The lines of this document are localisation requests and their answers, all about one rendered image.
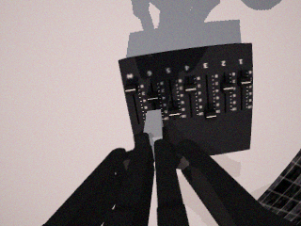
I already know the black lighting desk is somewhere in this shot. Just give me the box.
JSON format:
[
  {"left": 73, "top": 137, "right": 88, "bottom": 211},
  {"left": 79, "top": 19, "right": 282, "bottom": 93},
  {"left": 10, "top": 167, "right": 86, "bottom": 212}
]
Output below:
[{"left": 118, "top": 43, "right": 253, "bottom": 155}]

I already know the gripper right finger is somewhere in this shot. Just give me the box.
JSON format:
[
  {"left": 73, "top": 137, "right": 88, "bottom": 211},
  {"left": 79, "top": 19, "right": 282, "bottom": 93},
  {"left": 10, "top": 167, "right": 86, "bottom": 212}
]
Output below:
[{"left": 152, "top": 109, "right": 299, "bottom": 226}]

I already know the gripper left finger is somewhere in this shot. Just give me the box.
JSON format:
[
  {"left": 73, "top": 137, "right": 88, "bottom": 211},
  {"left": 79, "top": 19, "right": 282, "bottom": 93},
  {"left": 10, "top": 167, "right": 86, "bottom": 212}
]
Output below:
[{"left": 41, "top": 110, "right": 155, "bottom": 226}]

